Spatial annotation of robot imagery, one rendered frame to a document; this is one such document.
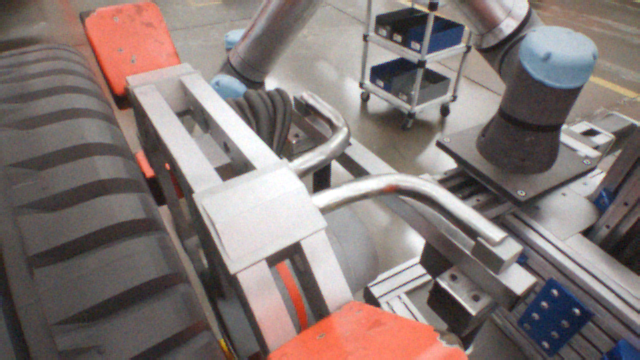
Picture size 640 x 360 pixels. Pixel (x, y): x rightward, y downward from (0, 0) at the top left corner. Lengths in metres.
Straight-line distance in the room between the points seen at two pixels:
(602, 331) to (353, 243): 0.51
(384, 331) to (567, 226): 0.72
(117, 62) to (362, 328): 0.35
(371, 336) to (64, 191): 0.15
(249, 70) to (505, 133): 0.49
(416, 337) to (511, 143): 0.64
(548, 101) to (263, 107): 0.49
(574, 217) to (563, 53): 0.35
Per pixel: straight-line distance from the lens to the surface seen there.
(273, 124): 0.47
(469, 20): 0.81
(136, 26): 0.44
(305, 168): 0.42
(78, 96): 0.24
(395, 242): 1.67
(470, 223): 0.38
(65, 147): 0.21
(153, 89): 0.36
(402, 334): 0.18
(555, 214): 0.89
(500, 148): 0.78
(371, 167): 0.46
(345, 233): 0.47
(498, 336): 1.29
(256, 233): 0.21
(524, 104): 0.75
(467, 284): 0.41
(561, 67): 0.72
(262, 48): 0.65
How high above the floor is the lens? 1.27
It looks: 42 degrees down
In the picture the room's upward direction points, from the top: straight up
